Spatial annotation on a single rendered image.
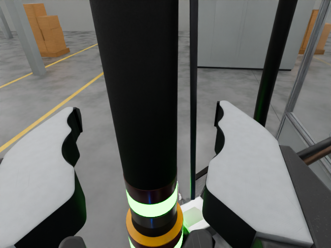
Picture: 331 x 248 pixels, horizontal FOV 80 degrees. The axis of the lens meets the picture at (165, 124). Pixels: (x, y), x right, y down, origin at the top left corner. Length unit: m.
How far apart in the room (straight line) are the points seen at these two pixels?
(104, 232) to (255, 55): 5.13
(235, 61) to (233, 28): 0.80
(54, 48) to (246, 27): 6.19
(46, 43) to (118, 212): 7.15
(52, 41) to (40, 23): 0.59
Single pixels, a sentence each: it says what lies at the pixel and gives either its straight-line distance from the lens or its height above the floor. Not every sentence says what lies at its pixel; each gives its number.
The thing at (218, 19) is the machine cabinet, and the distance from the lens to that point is 5.55.
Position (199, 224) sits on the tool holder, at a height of 1.55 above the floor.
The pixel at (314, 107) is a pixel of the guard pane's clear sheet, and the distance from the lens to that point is 1.42.
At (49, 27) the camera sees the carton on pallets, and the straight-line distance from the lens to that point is 8.20.
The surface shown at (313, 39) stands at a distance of 1.52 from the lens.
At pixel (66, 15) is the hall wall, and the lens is 14.74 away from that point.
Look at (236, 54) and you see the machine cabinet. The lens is 5.74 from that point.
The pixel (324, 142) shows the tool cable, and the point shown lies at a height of 1.56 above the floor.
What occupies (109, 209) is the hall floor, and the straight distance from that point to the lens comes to 2.15.
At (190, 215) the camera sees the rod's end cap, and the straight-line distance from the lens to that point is 0.20.
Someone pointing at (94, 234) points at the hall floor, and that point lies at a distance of 2.06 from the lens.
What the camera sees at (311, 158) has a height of 1.55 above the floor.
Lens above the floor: 1.72
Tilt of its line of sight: 33 degrees down
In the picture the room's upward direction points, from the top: 2 degrees counter-clockwise
